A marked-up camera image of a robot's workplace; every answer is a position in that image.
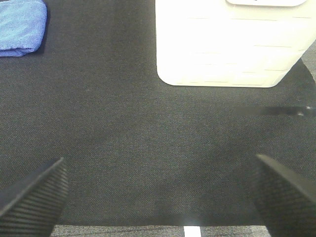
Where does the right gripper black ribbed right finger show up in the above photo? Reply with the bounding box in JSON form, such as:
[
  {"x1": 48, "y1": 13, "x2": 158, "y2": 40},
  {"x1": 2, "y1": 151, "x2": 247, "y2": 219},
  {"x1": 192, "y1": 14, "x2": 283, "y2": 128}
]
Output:
[{"x1": 249, "y1": 154, "x2": 316, "y2": 237}]

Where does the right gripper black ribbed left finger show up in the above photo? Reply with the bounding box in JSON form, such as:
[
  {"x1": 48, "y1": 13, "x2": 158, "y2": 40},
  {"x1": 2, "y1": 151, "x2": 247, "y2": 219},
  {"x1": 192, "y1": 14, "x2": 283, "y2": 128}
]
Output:
[{"x1": 0, "y1": 158, "x2": 69, "y2": 237}]

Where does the blue towel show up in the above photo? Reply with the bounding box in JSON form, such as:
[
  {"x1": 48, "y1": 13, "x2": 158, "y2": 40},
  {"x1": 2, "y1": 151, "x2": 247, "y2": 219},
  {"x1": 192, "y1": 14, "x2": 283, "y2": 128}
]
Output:
[{"x1": 0, "y1": 0, "x2": 47, "y2": 57}]

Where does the black table cloth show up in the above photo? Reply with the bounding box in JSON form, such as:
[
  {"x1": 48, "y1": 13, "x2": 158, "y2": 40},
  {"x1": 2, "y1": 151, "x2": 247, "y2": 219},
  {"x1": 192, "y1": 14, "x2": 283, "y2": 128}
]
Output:
[{"x1": 0, "y1": 0, "x2": 316, "y2": 226}]

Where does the white plastic storage bin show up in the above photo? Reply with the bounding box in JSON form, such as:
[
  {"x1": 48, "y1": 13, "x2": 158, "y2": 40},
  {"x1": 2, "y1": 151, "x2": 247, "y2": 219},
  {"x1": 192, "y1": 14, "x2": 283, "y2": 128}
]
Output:
[{"x1": 155, "y1": 0, "x2": 316, "y2": 87}]

